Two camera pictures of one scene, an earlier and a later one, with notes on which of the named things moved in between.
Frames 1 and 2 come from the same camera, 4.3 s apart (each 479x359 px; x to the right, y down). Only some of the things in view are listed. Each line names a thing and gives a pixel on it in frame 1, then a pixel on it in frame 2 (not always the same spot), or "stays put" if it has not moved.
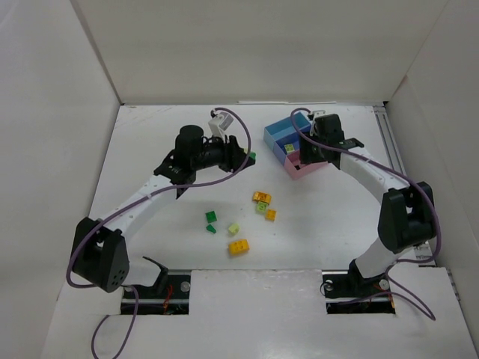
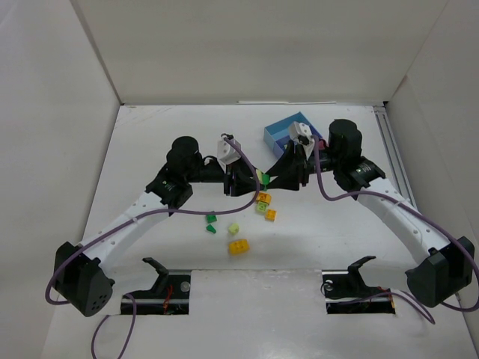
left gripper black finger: (235, 155) to (242, 179)
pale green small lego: (234, 228) stays put
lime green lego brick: (262, 206) stays put
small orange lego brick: (271, 215) stays put
